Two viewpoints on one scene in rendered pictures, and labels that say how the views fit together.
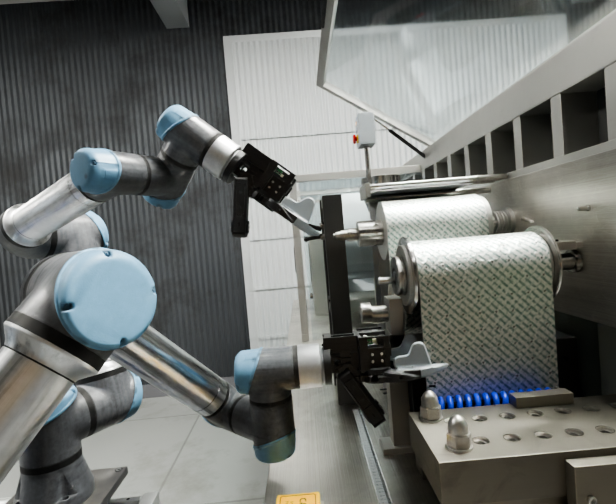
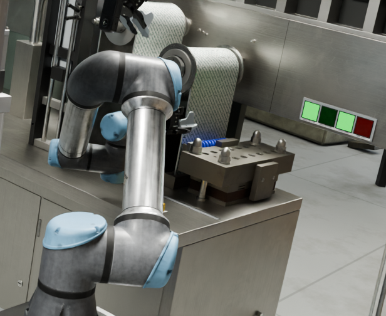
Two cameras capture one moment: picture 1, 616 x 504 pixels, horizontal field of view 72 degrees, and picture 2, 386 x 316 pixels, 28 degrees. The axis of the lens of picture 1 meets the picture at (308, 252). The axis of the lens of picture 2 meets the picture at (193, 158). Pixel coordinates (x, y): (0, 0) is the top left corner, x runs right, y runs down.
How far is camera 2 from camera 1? 1.77 m
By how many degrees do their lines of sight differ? 56
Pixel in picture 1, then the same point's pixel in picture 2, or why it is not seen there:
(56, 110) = not seen: outside the picture
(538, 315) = (228, 98)
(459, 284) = (207, 79)
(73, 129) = not seen: outside the picture
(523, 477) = (244, 173)
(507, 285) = (222, 81)
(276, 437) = not seen: hidden behind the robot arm
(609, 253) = (260, 69)
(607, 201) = (267, 42)
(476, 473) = (234, 172)
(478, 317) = (208, 98)
